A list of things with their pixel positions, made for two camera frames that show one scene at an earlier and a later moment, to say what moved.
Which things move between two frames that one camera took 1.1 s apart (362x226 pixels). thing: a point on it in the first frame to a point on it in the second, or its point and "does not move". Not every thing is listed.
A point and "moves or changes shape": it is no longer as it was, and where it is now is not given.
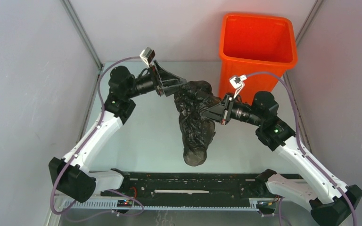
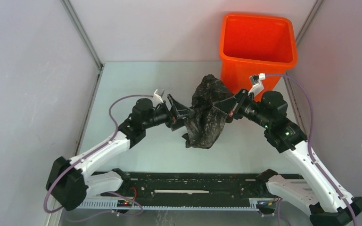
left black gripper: [168, 80] to [175, 117]
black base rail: [196, 186] does not move
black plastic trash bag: [197, 127] moves or changes shape
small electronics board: [124, 203] does not move
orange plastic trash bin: [250, 44] does not move
